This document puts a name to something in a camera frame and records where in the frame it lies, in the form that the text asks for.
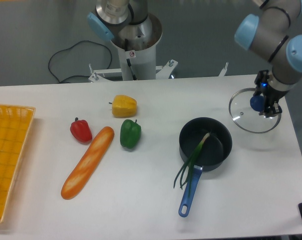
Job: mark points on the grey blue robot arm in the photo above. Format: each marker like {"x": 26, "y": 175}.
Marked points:
{"x": 265, "y": 35}

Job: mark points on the green bell pepper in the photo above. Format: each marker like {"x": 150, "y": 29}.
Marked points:
{"x": 130, "y": 133}

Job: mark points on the yellow woven basket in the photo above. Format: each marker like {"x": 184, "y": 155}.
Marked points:
{"x": 15, "y": 123}

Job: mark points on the dark pot blue handle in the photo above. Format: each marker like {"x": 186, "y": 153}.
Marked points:
{"x": 215, "y": 150}

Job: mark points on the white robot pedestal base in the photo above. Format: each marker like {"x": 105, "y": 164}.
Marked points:
{"x": 136, "y": 47}

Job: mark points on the green spring onion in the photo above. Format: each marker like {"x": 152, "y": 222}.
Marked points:
{"x": 190, "y": 163}

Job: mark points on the yellow bell pepper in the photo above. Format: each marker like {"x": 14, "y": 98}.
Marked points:
{"x": 123, "y": 106}

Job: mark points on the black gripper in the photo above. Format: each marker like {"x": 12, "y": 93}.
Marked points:
{"x": 272, "y": 91}

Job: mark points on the glass pot lid blue knob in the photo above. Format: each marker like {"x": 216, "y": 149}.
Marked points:
{"x": 246, "y": 111}

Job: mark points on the orange baguette bread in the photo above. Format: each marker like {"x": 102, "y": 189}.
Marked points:
{"x": 85, "y": 168}

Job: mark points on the red bell pepper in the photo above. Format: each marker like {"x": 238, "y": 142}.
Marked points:
{"x": 81, "y": 131}

